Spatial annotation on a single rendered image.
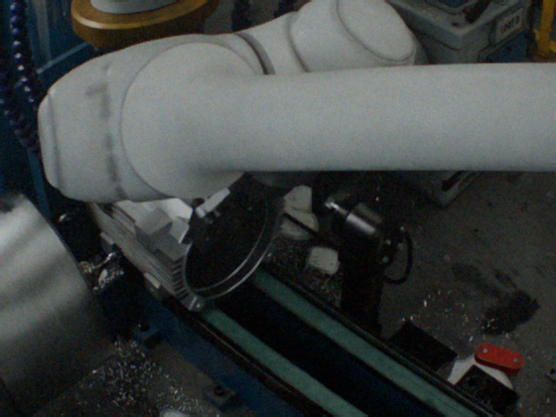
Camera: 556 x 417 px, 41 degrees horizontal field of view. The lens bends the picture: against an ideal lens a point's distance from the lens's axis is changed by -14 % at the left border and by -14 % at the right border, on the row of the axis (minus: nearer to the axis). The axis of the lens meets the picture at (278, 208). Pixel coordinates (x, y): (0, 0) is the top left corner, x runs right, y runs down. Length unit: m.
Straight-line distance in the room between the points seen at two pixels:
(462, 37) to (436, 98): 0.81
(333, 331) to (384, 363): 0.09
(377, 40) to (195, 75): 0.15
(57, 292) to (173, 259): 0.18
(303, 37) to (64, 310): 0.43
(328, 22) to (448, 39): 0.65
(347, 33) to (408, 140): 0.18
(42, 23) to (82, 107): 0.58
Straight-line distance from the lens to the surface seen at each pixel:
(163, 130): 0.51
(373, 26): 0.59
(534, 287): 1.33
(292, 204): 1.40
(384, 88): 0.42
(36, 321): 0.87
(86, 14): 0.91
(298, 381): 1.03
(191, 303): 1.05
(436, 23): 1.23
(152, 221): 1.00
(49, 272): 0.88
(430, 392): 1.03
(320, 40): 0.59
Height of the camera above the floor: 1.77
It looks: 44 degrees down
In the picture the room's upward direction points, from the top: straight up
